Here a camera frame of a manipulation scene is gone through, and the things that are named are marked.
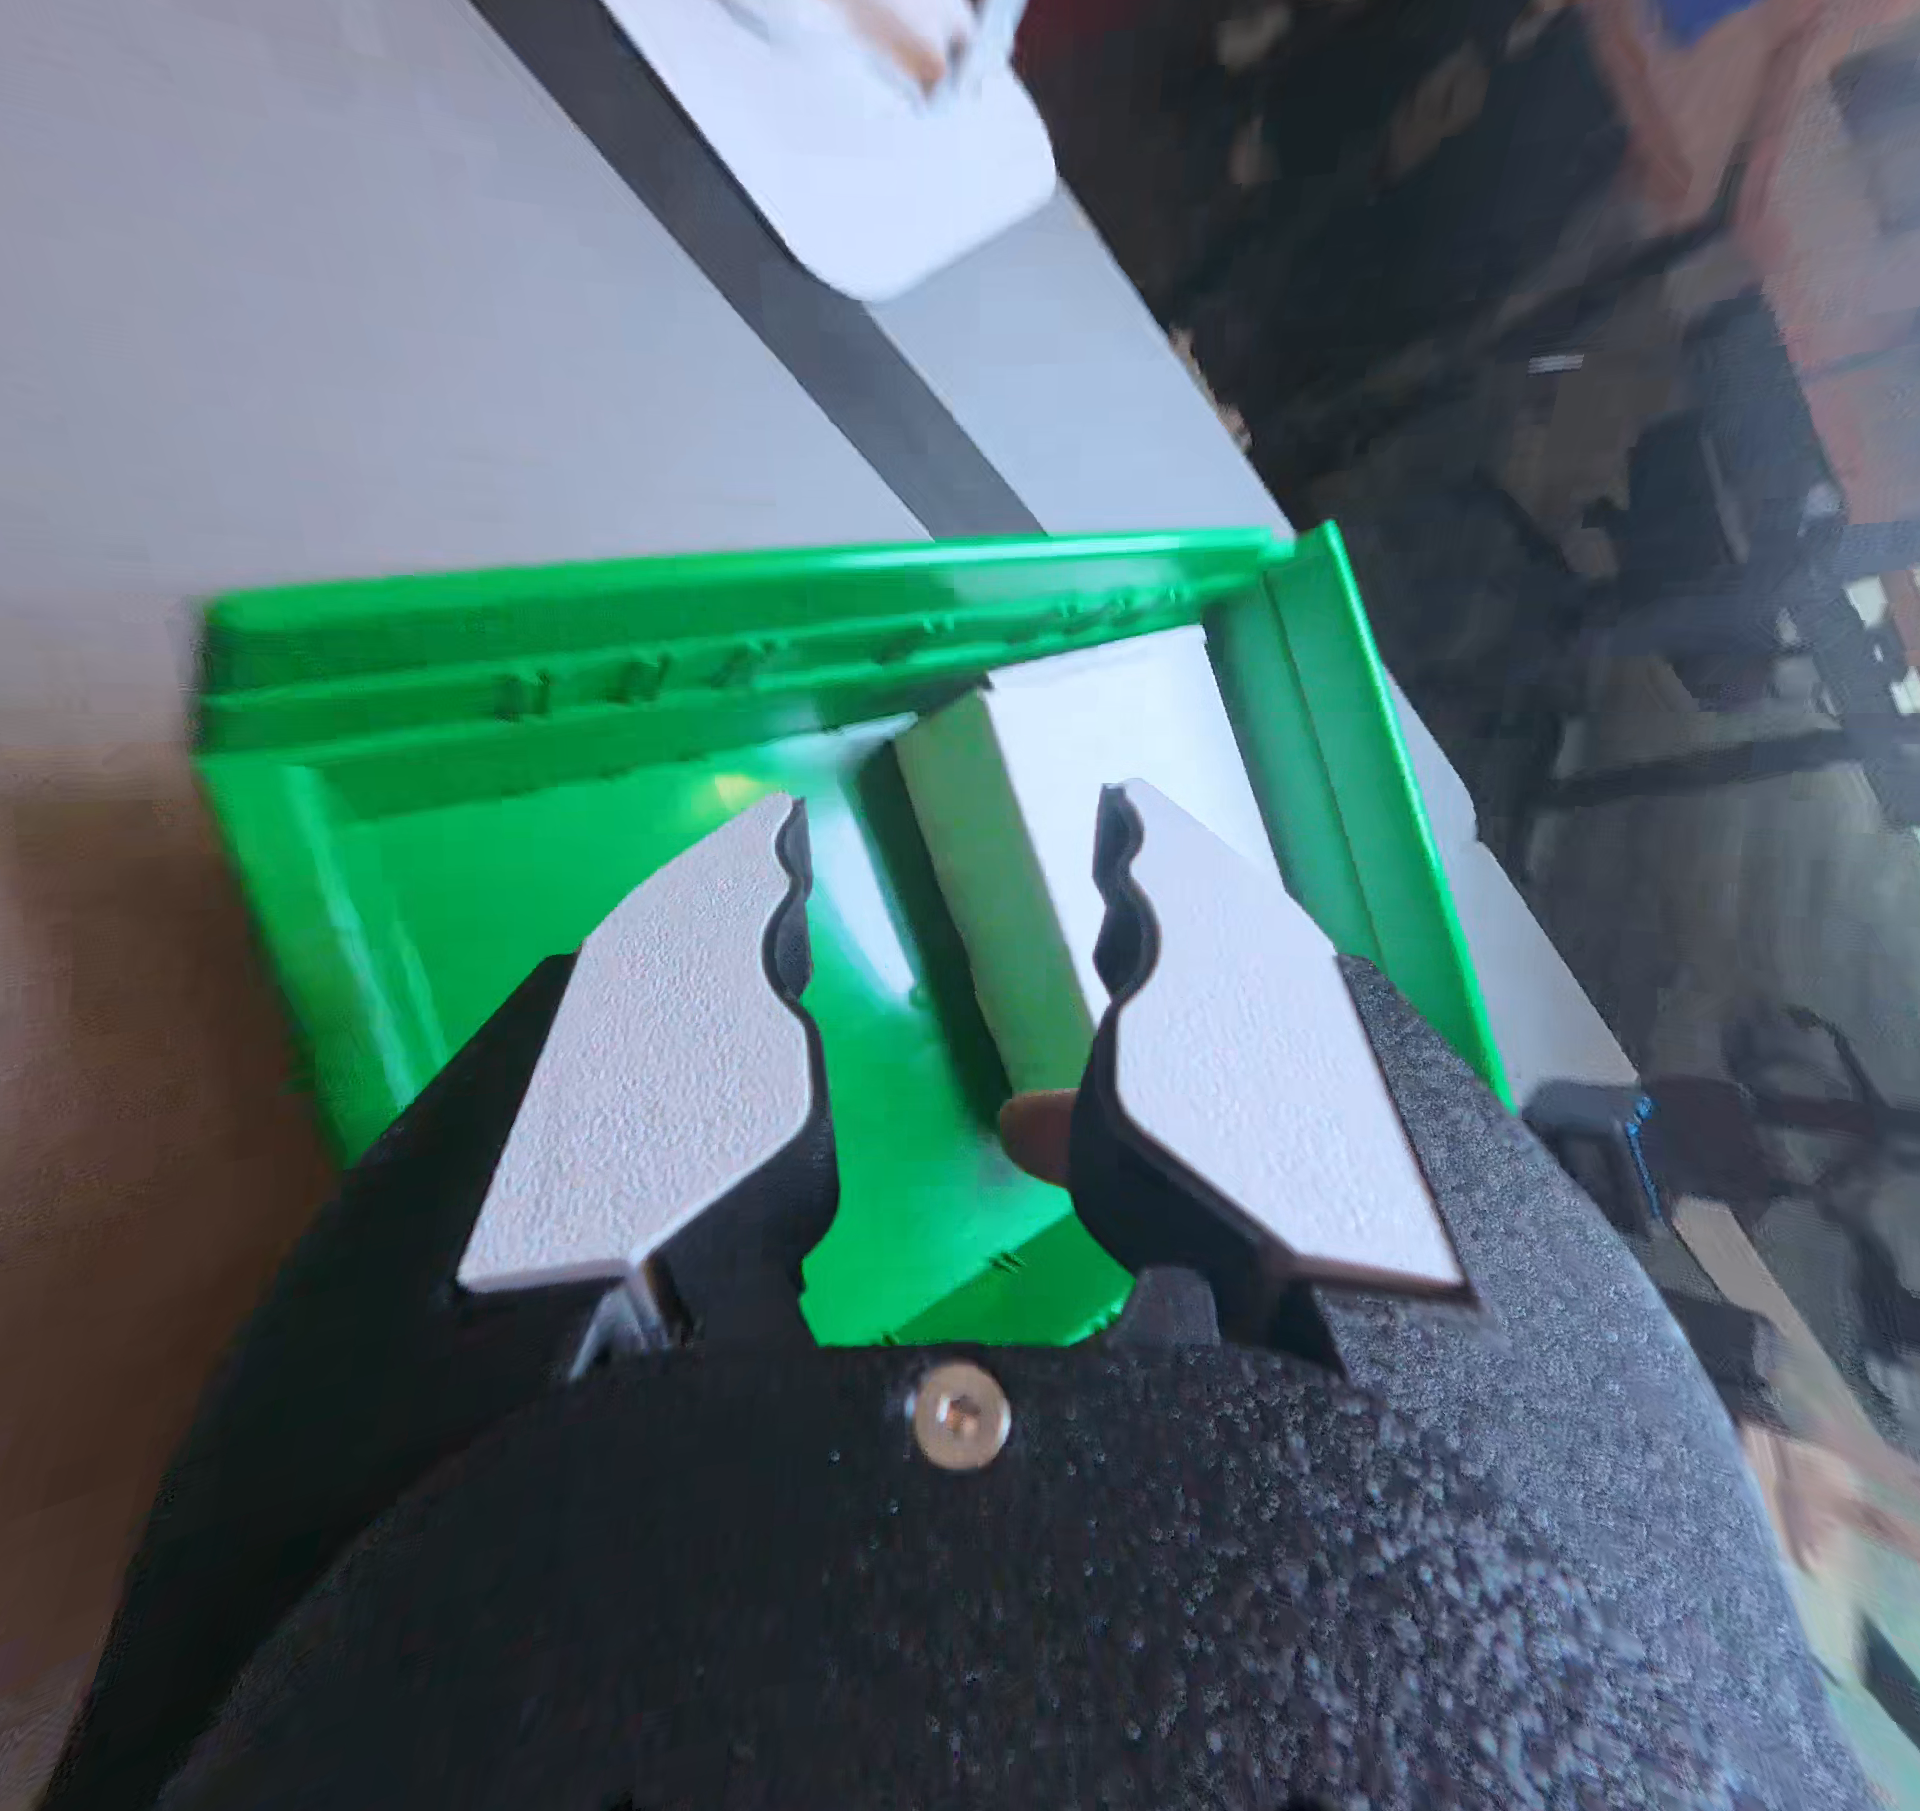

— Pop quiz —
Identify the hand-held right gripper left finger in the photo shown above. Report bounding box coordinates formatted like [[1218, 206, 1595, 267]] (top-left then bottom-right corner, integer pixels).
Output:
[[456, 790, 840, 1370]]

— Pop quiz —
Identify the green plastic bin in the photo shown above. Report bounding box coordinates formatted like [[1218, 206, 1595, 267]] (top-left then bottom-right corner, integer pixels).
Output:
[[194, 522, 1509, 1347]]

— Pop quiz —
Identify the white desk stand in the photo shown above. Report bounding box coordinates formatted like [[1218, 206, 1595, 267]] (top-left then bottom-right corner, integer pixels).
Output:
[[518, 0, 1075, 305]]

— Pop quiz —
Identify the white cardboard box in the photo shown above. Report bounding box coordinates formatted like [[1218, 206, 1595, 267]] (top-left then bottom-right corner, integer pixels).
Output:
[[891, 626, 1293, 1100]]

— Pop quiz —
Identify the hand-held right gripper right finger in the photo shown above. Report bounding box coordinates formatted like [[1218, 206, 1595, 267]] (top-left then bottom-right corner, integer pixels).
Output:
[[1062, 780, 1470, 1361]]

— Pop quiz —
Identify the person's right hand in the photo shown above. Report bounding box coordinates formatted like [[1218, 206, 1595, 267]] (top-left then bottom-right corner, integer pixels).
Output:
[[997, 1091, 1075, 1183]]

